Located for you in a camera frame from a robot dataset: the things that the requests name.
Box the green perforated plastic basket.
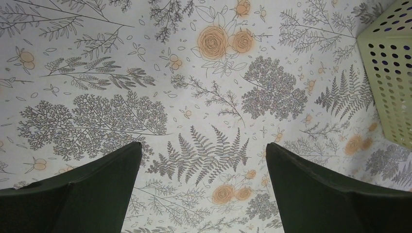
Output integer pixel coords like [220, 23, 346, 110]
[357, 0, 412, 149]

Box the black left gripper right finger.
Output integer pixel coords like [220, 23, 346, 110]
[266, 143, 412, 233]

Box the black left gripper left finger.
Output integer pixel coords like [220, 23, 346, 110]
[0, 142, 142, 233]

